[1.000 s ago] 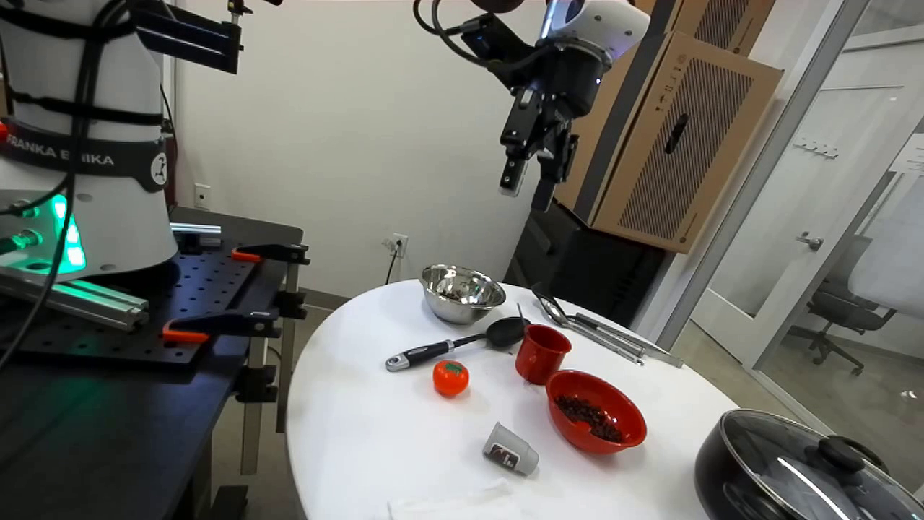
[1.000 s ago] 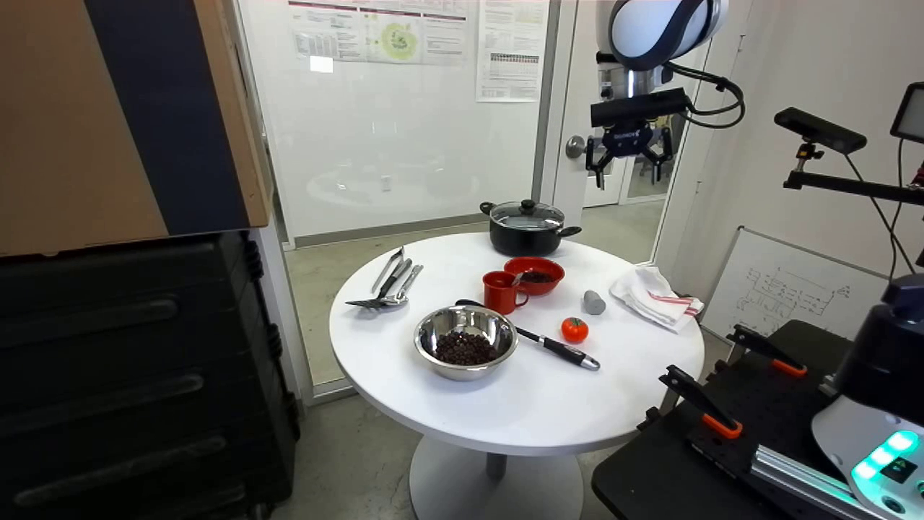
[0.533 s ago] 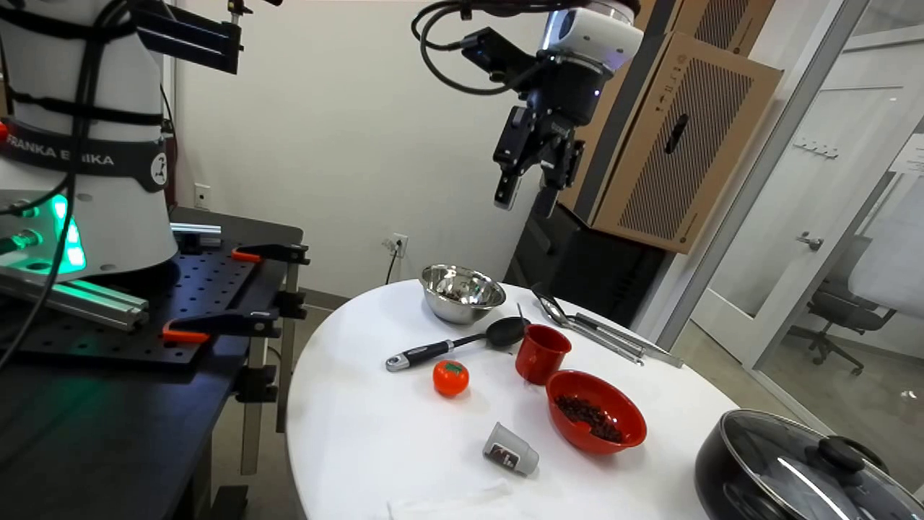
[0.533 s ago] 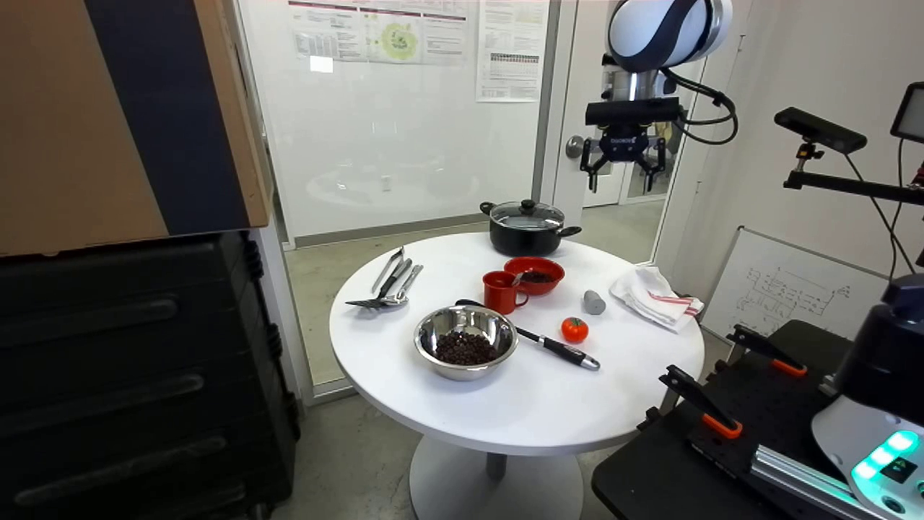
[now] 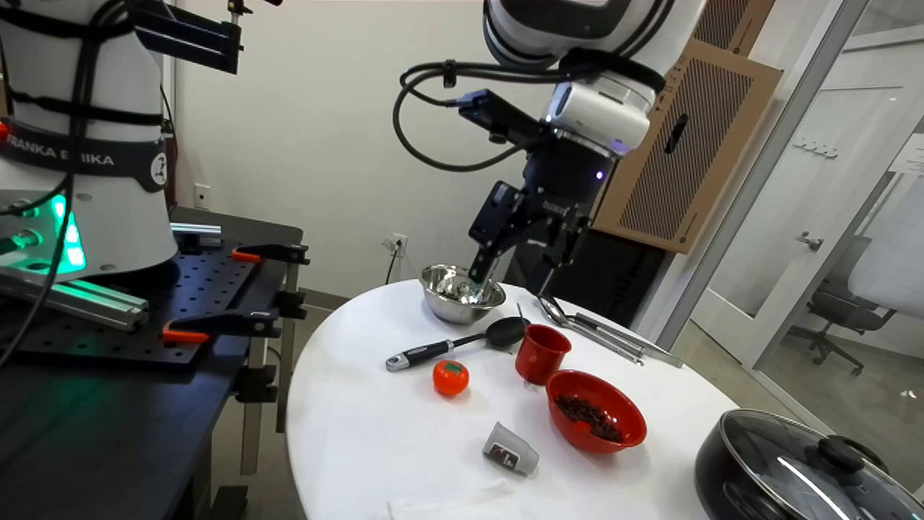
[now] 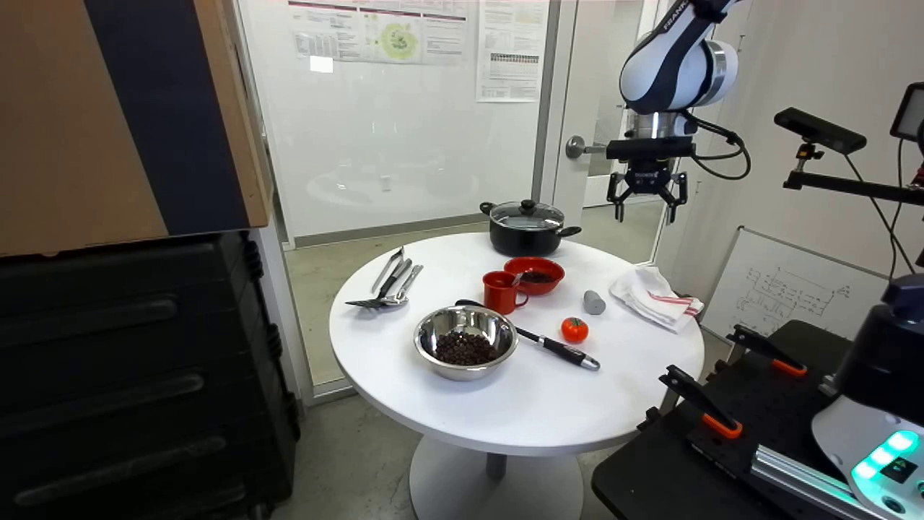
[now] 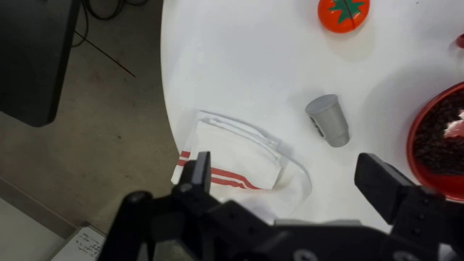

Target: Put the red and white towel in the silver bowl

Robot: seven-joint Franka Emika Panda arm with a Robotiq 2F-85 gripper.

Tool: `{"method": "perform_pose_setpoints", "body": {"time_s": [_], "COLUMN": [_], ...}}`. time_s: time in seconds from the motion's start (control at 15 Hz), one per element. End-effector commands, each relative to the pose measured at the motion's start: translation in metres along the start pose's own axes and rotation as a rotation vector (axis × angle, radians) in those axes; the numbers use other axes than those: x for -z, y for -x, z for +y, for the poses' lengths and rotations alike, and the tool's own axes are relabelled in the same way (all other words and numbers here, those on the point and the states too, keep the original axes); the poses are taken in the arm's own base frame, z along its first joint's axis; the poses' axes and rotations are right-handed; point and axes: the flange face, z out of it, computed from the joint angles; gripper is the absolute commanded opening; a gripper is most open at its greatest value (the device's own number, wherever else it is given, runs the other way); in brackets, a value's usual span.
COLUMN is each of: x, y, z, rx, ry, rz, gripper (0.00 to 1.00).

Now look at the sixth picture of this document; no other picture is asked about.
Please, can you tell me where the silver metal bowl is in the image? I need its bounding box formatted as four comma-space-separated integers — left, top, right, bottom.
414, 303, 519, 384

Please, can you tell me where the black camera cable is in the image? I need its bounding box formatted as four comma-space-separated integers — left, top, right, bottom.
842, 143, 924, 274

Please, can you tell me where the white whiteboard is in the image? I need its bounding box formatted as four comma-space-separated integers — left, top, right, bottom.
699, 225, 890, 341

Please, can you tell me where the black screen device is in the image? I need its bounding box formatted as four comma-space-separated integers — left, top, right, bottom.
890, 81, 924, 148

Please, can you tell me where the glass pot lid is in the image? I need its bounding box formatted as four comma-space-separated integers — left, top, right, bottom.
489, 198, 568, 234

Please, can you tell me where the black clamp with orange tip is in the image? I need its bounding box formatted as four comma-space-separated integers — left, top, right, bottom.
725, 320, 814, 381
659, 362, 744, 445

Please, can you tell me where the black camera on stand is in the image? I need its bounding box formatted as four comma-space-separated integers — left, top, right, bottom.
770, 105, 924, 209

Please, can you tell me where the red and white towel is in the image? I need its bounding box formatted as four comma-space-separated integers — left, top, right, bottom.
610, 260, 707, 339

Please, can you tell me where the aluminium rail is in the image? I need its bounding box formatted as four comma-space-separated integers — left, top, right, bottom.
749, 443, 897, 520

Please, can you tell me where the orange persimmon toy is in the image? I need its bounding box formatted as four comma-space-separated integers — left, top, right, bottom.
557, 315, 593, 348

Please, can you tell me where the black drawer cabinet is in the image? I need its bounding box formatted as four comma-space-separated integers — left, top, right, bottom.
0, 229, 304, 520

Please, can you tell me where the red bowl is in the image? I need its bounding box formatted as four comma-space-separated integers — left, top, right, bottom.
503, 255, 568, 297

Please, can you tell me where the silver door handle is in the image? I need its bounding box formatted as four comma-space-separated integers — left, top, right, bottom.
564, 134, 614, 163

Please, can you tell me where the large cardboard box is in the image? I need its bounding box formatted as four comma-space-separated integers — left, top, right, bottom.
0, 0, 272, 260

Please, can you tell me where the wide paper wall poster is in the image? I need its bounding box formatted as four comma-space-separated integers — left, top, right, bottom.
285, 0, 479, 69

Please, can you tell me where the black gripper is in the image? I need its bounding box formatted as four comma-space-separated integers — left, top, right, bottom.
604, 160, 692, 225

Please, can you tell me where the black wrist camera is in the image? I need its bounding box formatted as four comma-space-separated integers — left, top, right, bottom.
604, 135, 699, 164

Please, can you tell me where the narrow paper wall poster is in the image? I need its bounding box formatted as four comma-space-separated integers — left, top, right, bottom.
473, 0, 549, 105

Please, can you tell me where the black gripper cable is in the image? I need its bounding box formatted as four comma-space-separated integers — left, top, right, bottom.
684, 112, 756, 185

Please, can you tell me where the white round table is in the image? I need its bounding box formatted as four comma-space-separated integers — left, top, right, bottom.
327, 229, 707, 520

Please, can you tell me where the black cooking pot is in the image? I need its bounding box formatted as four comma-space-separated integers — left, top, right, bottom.
476, 198, 583, 260

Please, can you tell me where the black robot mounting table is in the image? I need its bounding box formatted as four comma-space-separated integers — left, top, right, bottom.
590, 315, 924, 520

